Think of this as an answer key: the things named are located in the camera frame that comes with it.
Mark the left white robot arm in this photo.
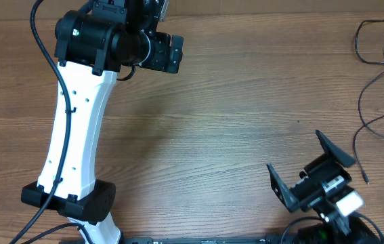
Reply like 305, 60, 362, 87
21, 0, 184, 243

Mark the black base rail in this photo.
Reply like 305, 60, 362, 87
59, 232, 301, 244

